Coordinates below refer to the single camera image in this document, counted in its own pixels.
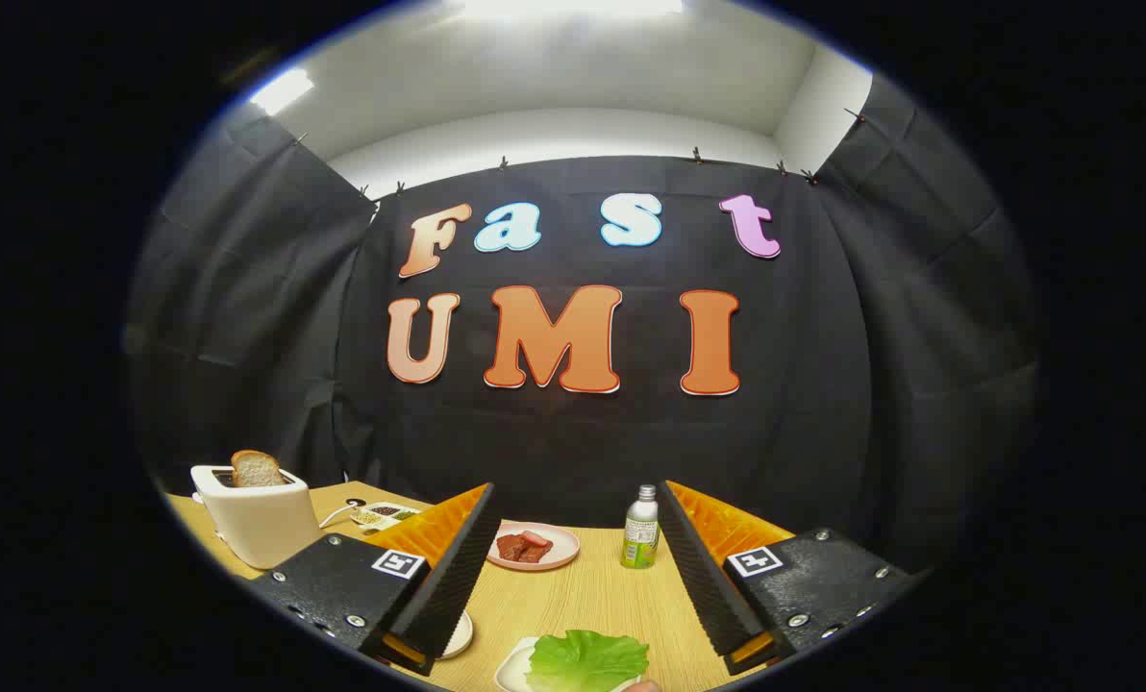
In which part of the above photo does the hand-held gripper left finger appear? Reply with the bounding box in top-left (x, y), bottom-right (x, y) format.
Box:
top-left (249, 482), bottom-right (504, 677)

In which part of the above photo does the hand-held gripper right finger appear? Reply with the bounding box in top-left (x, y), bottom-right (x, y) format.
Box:
top-left (657, 480), bottom-right (928, 677)

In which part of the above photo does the green lettuce leaf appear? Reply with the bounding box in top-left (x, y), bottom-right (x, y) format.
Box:
top-left (525, 630), bottom-right (651, 692)

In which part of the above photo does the toasted bread slice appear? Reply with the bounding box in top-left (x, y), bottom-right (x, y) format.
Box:
top-left (231, 450), bottom-right (287, 488)

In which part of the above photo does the round white plate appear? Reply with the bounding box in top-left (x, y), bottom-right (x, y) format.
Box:
top-left (438, 612), bottom-right (475, 660)

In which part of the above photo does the brown cooked meat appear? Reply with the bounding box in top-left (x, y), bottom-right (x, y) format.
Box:
top-left (496, 531), bottom-right (555, 564)

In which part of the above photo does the green drink bottle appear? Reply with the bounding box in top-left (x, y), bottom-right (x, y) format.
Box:
top-left (620, 484), bottom-right (660, 570)

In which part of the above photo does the white divided condiment tray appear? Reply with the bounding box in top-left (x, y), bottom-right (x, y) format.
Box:
top-left (350, 502), bottom-right (422, 532)

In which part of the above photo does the white rectangular dish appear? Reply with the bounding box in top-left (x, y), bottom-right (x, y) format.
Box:
top-left (494, 636), bottom-right (651, 692)

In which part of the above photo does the pink plate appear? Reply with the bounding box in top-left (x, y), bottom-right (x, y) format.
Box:
top-left (486, 522), bottom-right (581, 573)

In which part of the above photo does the black backdrop cloth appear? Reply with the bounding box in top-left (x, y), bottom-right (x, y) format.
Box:
top-left (123, 75), bottom-right (1040, 578)

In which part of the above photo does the white toaster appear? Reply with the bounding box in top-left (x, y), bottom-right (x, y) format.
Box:
top-left (190, 465), bottom-right (322, 570)

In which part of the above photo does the ceiling light panel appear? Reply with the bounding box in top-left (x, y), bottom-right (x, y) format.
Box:
top-left (462, 0), bottom-right (685, 17)
top-left (249, 67), bottom-right (315, 117)

